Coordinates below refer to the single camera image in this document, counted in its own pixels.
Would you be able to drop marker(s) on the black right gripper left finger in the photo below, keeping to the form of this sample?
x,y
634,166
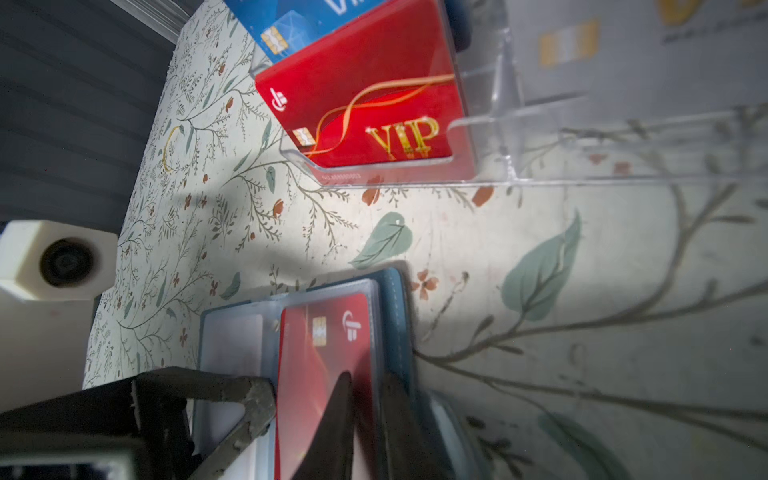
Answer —
x,y
331,452

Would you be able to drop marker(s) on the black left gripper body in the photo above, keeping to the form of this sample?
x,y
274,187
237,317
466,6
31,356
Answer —
x,y
98,433

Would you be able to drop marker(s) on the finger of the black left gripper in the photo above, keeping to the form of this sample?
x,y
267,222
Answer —
x,y
197,424

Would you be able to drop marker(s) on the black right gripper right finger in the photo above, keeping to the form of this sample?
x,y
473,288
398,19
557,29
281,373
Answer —
x,y
408,453

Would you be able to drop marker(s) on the red vip card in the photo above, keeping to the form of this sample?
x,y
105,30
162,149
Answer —
x,y
375,102
320,340

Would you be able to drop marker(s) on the blue leather card holder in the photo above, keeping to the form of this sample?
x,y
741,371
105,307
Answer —
x,y
244,339

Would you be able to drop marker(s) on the clear acrylic card display stand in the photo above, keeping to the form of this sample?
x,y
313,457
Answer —
x,y
515,141

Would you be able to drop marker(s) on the red VIP card in stand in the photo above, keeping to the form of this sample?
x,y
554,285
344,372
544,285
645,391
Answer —
x,y
375,102

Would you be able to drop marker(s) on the blue VIP card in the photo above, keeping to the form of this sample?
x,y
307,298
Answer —
x,y
281,28

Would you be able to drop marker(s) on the white diamond VIP card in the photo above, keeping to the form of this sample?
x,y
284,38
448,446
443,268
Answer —
x,y
625,59

